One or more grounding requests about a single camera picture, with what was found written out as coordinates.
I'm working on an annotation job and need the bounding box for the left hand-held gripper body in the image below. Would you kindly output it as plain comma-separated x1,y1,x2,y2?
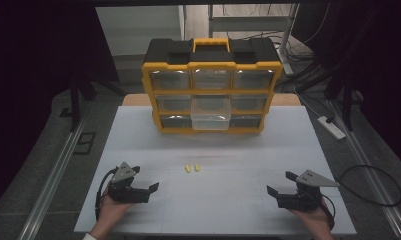
107,161,151,205

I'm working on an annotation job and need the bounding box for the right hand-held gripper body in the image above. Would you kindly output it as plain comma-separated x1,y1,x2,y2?
276,169,341,212

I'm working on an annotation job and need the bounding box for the person's left hand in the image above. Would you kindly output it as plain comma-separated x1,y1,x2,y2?
90,188,136,236

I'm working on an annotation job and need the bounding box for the person's right hand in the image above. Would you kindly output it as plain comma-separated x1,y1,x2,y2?
288,198,334,240

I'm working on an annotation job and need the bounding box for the white table mat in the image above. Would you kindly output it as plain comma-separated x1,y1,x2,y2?
73,105,358,236

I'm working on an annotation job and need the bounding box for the white power strip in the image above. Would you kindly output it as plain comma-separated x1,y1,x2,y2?
316,115,347,141

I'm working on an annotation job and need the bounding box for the wooden table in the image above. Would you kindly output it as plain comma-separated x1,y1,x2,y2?
121,92,303,107

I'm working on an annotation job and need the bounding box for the clear plastic drawer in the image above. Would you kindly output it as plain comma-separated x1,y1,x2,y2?
190,94,232,131

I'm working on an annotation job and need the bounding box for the black stand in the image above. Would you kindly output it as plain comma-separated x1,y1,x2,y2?
323,64,366,132
59,69,96,132

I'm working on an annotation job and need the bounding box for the yellow and black organizer cabinet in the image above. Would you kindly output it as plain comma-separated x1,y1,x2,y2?
141,36,285,136

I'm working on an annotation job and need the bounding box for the white metal desk leg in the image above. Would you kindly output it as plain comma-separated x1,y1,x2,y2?
277,3,301,76

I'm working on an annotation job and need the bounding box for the dark curtain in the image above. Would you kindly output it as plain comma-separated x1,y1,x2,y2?
292,0,401,164
0,0,120,214

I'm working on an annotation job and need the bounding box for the left hand-held gripper cable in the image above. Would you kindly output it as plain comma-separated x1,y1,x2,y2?
94,167,118,222

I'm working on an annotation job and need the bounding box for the hand-held gripper cable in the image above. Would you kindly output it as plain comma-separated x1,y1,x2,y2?
94,167,118,222
320,194,337,232

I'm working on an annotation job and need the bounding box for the right hand-held gripper cable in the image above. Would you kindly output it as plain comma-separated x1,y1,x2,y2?
320,194,337,232

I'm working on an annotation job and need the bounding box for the metal floor rail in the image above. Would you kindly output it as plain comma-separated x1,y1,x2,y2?
327,99,401,240
17,108,91,240

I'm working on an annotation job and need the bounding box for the black looped cable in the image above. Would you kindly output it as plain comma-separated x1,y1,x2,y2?
337,164,401,208

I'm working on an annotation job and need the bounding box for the bundle of black cables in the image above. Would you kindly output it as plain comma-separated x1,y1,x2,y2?
273,30,332,95

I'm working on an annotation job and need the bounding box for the metal desk frame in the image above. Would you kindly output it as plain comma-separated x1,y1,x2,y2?
207,3,293,38

